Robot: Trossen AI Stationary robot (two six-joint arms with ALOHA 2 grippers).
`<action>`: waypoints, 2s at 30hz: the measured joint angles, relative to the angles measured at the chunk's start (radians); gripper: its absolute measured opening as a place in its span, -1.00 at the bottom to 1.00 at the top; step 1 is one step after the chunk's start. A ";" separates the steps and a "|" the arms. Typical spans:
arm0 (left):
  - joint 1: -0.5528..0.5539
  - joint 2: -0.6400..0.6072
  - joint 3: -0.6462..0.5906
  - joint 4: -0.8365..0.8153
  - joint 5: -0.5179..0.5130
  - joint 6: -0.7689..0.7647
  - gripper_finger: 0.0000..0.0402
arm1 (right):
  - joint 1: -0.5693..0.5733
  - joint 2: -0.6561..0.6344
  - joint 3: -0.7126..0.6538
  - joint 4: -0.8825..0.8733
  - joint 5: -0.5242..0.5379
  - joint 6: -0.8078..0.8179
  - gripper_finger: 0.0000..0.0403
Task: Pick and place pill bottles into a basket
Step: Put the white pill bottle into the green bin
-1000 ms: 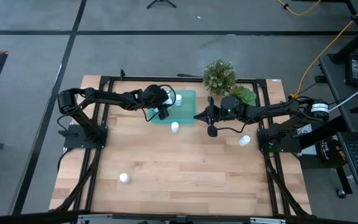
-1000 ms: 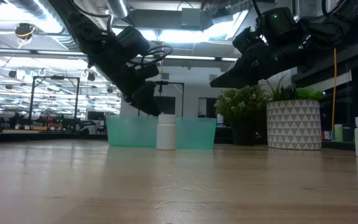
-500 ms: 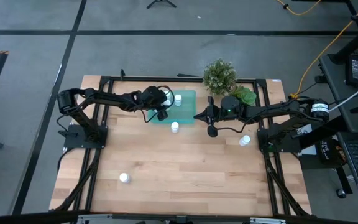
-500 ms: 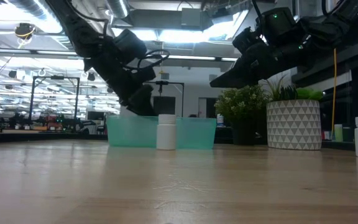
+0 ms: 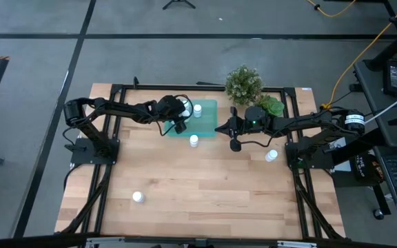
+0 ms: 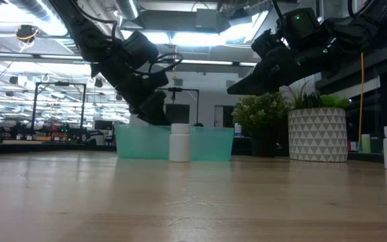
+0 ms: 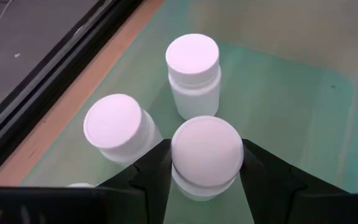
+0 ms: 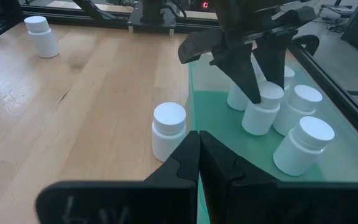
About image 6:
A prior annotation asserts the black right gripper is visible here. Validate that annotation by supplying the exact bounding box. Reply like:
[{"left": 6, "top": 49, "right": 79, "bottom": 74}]
[{"left": 227, "top": 30, "right": 335, "bottom": 95}]

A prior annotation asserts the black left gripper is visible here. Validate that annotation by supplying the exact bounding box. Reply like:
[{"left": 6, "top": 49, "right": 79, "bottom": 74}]
[{"left": 92, "top": 55, "right": 171, "bottom": 126}]

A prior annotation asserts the small white pill bottle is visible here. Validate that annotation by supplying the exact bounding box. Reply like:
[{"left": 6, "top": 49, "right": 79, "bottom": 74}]
[{"left": 169, "top": 123, "right": 191, "bottom": 163}]

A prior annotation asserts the teal translucent plastic basket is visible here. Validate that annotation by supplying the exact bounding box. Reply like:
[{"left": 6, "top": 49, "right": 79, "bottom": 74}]
[{"left": 114, "top": 124, "right": 235, "bottom": 161}]

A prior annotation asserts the white-flowered plant in black pot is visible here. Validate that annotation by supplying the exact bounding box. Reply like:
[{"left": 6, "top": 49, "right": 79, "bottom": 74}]
[{"left": 232, "top": 91, "right": 292, "bottom": 158}]

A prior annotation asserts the long horizontal light bar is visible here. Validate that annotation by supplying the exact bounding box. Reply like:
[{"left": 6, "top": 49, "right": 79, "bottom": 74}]
[{"left": 0, "top": 52, "right": 259, "bottom": 68}]

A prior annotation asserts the white geometric patterned planter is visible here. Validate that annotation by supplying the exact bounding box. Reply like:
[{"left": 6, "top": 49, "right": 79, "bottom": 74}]
[{"left": 286, "top": 83, "right": 351, "bottom": 163}]

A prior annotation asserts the dark green cylinder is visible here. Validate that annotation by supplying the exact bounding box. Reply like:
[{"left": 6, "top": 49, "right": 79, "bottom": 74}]
[{"left": 370, "top": 136, "right": 382, "bottom": 155}]

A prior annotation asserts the round black ceiling device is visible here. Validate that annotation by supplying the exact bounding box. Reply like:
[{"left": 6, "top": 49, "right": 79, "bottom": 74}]
[{"left": 15, "top": 25, "right": 40, "bottom": 44}]

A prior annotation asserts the black gantry frame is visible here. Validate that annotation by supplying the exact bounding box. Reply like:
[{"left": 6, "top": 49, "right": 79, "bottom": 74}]
[
  {"left": 30, "top": 81, "right": 87, "bottom": 132},
  {"left": 159, "top": 87, "right": 200, "bottom": 127}
]

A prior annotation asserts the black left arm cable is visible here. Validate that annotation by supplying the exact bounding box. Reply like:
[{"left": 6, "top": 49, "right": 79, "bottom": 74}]
[{"left": 126, "top": 52, "right": 184, "bottom": 76}]

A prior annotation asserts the yellow hanging power cable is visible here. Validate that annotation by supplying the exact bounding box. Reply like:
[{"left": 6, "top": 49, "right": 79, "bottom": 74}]
[{"left": 357, "top": 52, "right": 365, "bottom": 151}]

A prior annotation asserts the silver ceiling duct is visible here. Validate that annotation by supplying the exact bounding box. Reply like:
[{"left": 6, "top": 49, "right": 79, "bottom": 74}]
[{"left": 114, "top": 0, "right": 141, "bottom": 21}]

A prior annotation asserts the black aluminium table rail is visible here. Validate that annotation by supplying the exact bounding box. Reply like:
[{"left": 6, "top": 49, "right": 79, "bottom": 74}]
[{"left": 0, "top": 140, "right": 387, "bottom": 165}]

